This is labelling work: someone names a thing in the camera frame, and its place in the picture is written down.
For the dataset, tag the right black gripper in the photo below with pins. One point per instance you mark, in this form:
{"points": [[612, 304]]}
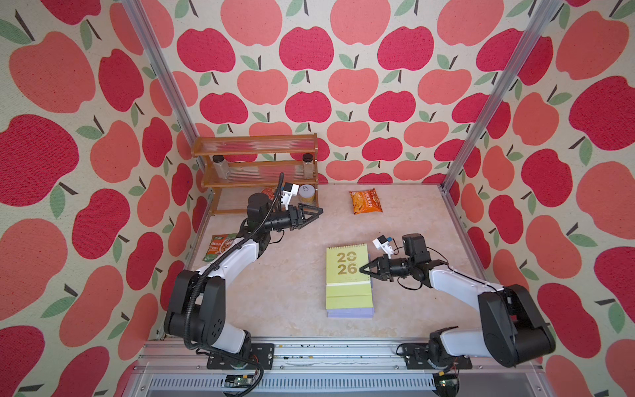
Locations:
{"points": [[382, 268]]}

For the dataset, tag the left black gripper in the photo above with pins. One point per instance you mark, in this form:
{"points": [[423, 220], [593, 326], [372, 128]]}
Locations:
{"points": [[295, 217]]}

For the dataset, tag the yellow-green calendar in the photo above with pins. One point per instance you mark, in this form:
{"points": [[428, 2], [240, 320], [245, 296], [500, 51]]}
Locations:
{"points": [[346, 287]]}

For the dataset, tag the purple calendar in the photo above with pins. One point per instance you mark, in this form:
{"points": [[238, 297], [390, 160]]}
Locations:
{"points": [[357, 313]]}

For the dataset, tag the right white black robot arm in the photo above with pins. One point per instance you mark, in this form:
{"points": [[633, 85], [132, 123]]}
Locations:
{"points": [[512, 329]]}

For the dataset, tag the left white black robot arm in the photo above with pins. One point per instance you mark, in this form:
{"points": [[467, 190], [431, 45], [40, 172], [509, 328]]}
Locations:
{"points": [[197, 308]]}

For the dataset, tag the white lid yellow can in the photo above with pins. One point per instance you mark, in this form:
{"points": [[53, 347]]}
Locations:
{"points": [[307, 194]]}

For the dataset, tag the red flat tin can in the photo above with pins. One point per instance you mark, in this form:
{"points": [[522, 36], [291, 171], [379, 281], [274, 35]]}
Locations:
{"points": [[269, 192]]}

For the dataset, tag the right glass spice jar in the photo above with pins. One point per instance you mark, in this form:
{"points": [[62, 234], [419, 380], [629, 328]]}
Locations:
{"points": [[309, 166]]}

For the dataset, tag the glass spice jar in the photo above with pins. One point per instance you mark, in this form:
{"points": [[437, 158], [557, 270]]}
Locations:
{"points": [[221, 166], [309, 166]]}

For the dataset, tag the orange snack bag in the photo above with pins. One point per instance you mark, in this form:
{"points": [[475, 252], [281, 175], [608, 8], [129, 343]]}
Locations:
{"points": [[366, 201]]}

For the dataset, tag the wooden three-tier shelf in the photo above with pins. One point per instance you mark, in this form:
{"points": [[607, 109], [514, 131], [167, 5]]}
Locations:
{"points": [[255, 163]]}

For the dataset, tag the left glass spice jar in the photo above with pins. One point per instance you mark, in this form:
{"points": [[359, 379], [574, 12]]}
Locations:
{"points": [[221, 166]]}

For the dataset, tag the green red food packet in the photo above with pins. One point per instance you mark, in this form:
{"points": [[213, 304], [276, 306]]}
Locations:
{"points": [[218, 245]]}

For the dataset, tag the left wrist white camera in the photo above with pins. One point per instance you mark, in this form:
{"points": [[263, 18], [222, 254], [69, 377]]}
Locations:
{"points": [[288, 192]]}

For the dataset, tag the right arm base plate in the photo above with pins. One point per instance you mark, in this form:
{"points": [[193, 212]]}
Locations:
{"points": [[431, 356]]}

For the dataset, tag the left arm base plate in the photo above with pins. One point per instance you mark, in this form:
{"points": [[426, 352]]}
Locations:
{"points": [[259, 355]]}

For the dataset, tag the left aluminium corner post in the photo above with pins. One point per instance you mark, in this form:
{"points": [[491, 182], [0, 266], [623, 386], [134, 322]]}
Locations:
{"points": [[143, 28]]}

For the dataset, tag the aluminium corner post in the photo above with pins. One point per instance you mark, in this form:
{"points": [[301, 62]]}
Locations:
{"points": [[143, 28], [541, 17]]}

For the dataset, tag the aluminium front rail frame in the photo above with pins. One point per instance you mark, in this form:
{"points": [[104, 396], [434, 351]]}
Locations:
{"points": [[327, 366]]}

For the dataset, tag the right aluminium corner post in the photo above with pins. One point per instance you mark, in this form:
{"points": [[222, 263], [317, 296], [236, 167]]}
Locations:
{"points": [[541, 17]]}

